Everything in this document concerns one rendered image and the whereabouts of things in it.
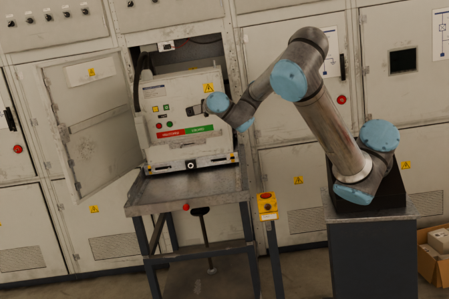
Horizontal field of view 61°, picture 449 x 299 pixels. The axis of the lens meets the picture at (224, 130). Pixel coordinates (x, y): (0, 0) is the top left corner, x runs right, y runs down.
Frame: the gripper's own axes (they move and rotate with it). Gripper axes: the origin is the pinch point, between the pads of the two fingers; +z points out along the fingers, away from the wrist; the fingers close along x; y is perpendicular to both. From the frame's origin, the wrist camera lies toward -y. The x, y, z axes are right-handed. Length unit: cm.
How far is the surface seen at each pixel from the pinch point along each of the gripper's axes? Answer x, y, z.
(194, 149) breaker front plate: -20.2, -6.5, 20.0
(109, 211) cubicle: -50, -67, 79
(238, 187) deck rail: -41.8, 6.7, -11.8
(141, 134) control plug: -5.1, -32.8, 11.3
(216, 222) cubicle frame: -76, 2, 68
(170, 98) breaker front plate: 10.3, -13.6, 13.7
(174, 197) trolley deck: -39.3, -24.1, -3.2
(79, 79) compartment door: 31, -57, 18
